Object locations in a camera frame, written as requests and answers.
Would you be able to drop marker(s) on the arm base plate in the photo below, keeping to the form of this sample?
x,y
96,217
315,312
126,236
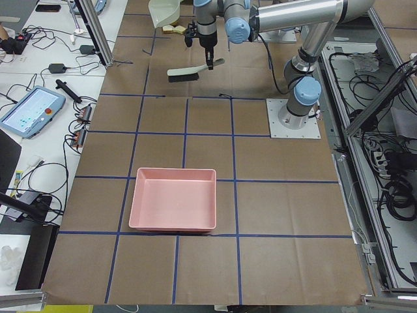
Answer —
x,y
284,125

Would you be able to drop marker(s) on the brown bread piece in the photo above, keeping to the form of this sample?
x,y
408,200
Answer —
x,y
167,29

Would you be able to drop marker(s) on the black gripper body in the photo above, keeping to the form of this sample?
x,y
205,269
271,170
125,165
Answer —
x,y
207,40

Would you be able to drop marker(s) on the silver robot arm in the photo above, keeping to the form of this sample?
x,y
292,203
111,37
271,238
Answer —
x,y
246,22

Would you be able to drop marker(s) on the pale green plastic dustpan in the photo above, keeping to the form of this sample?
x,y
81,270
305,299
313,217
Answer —
x,y
164,12

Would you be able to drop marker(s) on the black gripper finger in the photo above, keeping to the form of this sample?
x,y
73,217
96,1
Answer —
x,y
206,62
210,63

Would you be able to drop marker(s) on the pale green hand brush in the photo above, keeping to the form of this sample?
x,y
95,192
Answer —
x,y
185,74

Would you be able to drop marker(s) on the aluminium frame post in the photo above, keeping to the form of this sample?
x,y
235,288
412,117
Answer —
x,y
93,25

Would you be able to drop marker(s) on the pink plastic bin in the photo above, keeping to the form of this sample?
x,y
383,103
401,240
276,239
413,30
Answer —
x,y
174,199

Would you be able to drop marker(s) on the teach pendant tablet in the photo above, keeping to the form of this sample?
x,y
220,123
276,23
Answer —
x,y
33,112

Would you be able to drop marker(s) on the black power adapter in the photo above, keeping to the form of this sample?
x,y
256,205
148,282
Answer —
x,y
57,68

